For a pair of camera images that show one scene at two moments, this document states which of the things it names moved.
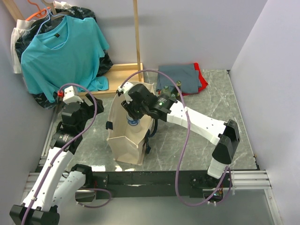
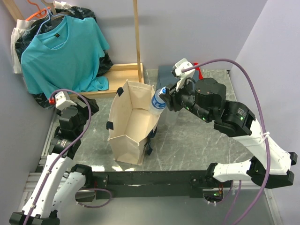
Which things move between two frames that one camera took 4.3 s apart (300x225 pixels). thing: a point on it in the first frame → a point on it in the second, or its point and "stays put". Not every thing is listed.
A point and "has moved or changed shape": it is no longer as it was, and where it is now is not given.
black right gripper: x=129 y=108 → x=171 y=97
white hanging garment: x=21 y=24 stays put
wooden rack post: x=136 y=16 stays put
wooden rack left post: x=14 y=9 stays put
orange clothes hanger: x=41 y=13 stays put
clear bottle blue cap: x=131 y=122 has moved or changed shape
